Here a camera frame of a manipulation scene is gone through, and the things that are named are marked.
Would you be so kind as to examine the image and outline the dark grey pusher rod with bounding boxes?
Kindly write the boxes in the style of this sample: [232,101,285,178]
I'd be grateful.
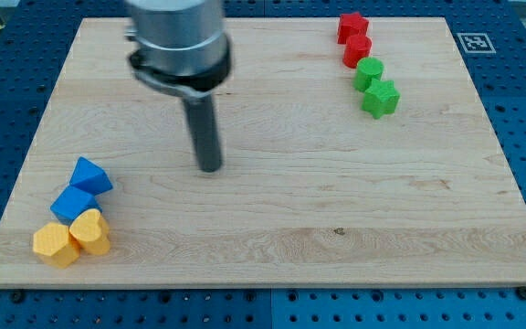
[182,95,223,173]

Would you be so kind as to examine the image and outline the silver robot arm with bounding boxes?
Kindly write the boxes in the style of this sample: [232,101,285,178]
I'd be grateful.
[124,0,232,173]

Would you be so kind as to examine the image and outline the red star block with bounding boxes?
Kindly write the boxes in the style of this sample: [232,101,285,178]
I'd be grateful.
[337,12,369,45]

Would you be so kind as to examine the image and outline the green star block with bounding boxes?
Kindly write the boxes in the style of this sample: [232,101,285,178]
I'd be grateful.
[361,79,401,120]

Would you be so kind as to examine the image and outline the blue triangle block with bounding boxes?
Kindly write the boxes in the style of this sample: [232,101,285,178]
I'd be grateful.
[69,156,113,196]

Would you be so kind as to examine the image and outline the wooden board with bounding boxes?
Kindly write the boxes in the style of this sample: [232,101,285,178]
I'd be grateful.
[0,17,526,290]

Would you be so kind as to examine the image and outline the blue cube block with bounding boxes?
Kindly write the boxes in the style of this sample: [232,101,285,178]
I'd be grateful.
[50,186,102,226]

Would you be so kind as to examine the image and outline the yellow heart block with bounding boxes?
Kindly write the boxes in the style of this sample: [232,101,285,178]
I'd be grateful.
[69,208,110,256]

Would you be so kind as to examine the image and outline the red cylinder block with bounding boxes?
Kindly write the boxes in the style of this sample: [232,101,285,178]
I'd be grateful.
[342,34,373,69]

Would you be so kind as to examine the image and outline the green cylinder block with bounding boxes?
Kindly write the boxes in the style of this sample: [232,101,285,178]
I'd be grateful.
[352,57,384,91]

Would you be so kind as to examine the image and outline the yellow hexagon block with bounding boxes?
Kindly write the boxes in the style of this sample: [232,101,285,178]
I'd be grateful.
[32,222,80,269]

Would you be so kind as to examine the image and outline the white fiducial marker tag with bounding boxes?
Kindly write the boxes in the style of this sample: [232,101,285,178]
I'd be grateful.
[457,32,496,54]

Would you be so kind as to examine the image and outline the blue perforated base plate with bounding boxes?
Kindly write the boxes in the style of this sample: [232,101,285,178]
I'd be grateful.
[0,0,526,328]

